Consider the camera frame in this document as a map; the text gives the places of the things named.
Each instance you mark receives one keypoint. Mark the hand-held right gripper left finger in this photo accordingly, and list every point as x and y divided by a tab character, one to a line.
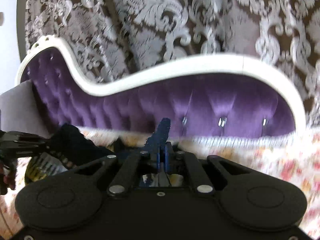
157	158

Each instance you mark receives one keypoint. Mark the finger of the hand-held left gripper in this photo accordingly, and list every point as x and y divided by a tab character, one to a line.
32	143

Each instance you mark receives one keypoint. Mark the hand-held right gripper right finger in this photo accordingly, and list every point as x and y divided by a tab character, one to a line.
168	158

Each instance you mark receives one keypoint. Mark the yellow navy patterned knit sweater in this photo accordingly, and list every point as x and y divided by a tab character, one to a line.
75	142

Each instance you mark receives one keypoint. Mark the grey pillow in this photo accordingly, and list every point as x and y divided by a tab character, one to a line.
17	110

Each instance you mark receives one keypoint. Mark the floral bedspread with lace trim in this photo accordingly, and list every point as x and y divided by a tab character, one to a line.
275	160

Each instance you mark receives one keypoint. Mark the brown silver damask curtain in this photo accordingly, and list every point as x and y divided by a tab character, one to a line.
175	17

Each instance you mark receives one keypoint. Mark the purple tufted headboard white frame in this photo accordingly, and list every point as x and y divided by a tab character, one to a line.
200	100

